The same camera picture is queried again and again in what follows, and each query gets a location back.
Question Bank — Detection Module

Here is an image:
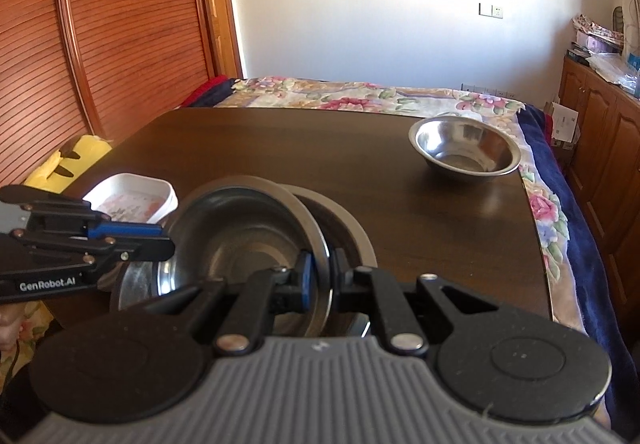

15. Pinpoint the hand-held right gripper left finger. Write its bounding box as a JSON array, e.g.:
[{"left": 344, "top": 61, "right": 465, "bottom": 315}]
[{"left": 144, "top": 250, "right": 317, "bottom": 358}]

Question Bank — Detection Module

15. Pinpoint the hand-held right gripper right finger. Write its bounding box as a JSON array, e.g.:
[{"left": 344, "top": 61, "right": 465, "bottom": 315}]
[{"left": 331, "top": 249, "right": 501, "bottom": 356}]

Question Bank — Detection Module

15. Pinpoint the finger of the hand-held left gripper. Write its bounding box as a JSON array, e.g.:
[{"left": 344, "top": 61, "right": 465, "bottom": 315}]
[
  {"left": 10, "top": 229, "right": 176, "bottom": 269},
  {"left": 0, "top": 185, "right": 165, "bottom": 241}
]

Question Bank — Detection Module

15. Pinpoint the white floral square plate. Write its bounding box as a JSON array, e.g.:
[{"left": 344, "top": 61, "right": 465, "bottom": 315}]
[{"left": 82, "top": 172, "right": 179, "bottom": 227}]

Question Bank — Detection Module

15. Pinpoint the stainless steel bowl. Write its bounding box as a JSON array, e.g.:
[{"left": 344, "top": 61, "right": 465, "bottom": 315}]
[
  {"left": 159, "top": 176, "right": 334, "bottom": 340},
  {"left": 110, "top": 184, "right": 377, "bottom": 341},
  {"left": 408, "top": 116, "right": 522, "bottom": 180}
]

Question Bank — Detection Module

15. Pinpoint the yellow plush toy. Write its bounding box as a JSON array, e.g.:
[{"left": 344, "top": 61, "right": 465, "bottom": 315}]
[{"left": 22, "top": 135, "right": 114, "bottom": 193}]

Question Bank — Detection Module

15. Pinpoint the red cloth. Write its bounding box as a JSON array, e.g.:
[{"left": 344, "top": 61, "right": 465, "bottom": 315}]
[{"left": 182, "top": 76, "right": 227, "bottom": 107}]

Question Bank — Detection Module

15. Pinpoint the louvered wooden wardrobe door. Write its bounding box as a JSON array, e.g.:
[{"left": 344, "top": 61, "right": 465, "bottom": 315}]
[
  {"left": 0, "top": 0, "right": 98, "bottom": 197},
  {"left": 56, "top": 0, "right": 244, "bottom": 145}
]

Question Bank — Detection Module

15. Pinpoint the white cardboard box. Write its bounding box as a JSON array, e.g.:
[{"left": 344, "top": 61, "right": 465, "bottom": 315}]
[{"left": 549, "top": 101, "right": 581, "bottom": 145}]

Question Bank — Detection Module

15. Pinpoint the wooden side cabinet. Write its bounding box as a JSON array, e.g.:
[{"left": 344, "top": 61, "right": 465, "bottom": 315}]
[{"left": 552, "top": 52, "right": 640, "bottom": 277}]

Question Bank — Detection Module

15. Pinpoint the clear plastic bag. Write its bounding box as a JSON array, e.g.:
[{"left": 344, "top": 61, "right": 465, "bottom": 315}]
[{"left": 585, "top": 51, "right": 640, "bottom": 98}]

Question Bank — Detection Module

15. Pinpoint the purple box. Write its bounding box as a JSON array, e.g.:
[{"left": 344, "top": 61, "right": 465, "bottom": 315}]
[{"left": 575, "top": 34, "right": 625, "bottom": 55}]

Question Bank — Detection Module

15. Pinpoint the floral cloth bundle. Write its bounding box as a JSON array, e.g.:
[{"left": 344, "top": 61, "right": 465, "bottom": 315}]
[{"left": 571, "top": 14, "right": 626, "bottom": 44}]

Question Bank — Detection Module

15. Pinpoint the white wall socket strip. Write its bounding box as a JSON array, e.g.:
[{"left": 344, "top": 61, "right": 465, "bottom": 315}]
[{"left": 460, "top": 84, "right": 524, "bottom": 100}]

